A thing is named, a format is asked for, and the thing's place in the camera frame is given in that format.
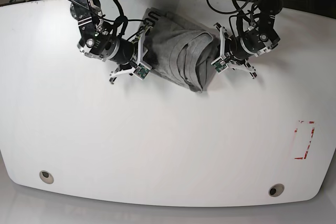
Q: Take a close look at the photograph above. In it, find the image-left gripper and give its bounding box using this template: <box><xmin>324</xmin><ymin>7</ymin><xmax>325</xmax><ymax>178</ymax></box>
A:
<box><xmin>109</xmin><ymin>26</ymin><xmax>152</xmax><ymax>84</ymax></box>

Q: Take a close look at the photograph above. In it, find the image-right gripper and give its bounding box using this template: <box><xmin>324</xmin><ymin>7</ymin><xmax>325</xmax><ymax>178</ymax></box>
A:
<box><xmin>214</xmin><ymin>23</ymin><xmax>257</xmax><ymax>79</ymax></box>

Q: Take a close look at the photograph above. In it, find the grey t-shirt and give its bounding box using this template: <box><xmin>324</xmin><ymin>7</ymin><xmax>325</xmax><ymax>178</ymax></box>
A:
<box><xmin>143</xmin><ymin>8</ymin><xmax>220</xmax><ymax>93</ymax></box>

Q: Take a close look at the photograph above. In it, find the red tape rectangle marking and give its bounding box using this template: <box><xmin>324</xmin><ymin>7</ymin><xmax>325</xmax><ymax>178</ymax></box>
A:
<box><xmin>291</xmin><ymin>121</ymin><xmax>316</xmax><ymax>160</ymax></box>

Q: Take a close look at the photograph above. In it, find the right table grommet hole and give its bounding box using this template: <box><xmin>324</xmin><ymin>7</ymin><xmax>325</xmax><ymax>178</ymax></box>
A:
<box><xmin>268</xmin><ymin>184</ymin><xmax>285</xmax><ymax>197</ymax></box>

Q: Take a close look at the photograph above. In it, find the table grommet hole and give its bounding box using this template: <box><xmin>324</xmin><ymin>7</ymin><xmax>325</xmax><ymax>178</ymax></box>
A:
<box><xmin>39</xmin><ymin>170</ymin><xmax>54</xmax><ymax>185</ymax></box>
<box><xmin>268</xmin><ymin>184</ymin><xmax>285</xmax><ymax>197</ymax></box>

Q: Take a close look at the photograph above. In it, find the left table grommet hole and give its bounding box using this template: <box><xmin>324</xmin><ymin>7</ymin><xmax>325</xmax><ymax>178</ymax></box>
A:
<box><xmin>39</xmin><ymin>170</ymin><xmax>54</xmax><ymax>185</ymax></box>

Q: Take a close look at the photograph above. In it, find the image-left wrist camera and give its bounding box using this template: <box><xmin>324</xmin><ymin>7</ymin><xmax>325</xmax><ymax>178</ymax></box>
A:
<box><xmin>133</xmin><ymin>63</ymin><xmax>151</xmax><ymax>80</ymax></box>

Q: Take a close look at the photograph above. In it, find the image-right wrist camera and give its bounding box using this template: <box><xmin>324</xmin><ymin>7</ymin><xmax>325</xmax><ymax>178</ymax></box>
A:
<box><xmin>211</xmin><ymin>57</ymin><xmax>228</xmax><ymax>73</ymax></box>

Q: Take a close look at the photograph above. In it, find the image-left arm black cable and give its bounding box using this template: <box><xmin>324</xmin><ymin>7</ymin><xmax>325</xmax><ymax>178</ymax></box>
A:
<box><xmin>91</xmin><ymin>0</ymin><xmax>144</xmax><ymax>41</ymax></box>

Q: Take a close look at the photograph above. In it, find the image-right arm black cable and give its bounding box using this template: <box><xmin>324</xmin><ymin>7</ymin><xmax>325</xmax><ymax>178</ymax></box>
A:
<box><xmin>206</xmin><ymin>0</ymin><xmax>263</xmax><ymax>38</ymax></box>

